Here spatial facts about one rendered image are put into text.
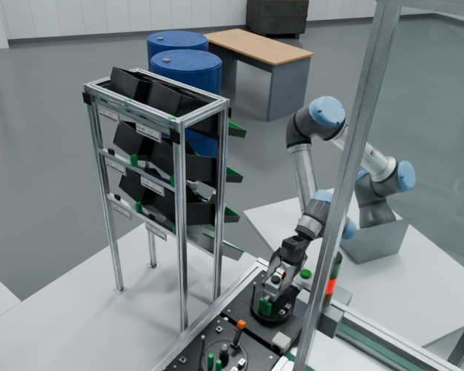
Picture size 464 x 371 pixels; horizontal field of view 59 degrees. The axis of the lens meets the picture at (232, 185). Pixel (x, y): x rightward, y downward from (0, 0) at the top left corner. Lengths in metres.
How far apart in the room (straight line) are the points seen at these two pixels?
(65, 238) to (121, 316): 1.78
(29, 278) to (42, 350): 1.53
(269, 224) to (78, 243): 1.69
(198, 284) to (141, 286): 0.22
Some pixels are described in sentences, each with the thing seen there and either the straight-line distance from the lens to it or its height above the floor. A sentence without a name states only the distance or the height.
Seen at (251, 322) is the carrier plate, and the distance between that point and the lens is 1.38.
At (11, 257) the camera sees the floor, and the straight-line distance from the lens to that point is 3.24.
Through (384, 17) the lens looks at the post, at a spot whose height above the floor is 1.94.
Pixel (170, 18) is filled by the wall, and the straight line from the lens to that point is 8.44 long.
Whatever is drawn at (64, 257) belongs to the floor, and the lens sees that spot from 3.11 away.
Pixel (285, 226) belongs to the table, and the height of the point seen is 0.86.
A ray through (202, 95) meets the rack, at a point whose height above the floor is 1.66.
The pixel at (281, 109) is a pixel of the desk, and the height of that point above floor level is 0.11.
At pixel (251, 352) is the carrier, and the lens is 1.32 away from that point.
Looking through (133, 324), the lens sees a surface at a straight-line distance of 1.53.
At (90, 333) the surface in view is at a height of 0.86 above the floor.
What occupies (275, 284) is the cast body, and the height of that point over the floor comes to 1.10.
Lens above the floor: 2.07
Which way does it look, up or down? 34 degrees down
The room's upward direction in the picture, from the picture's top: 3 degrees clockwise
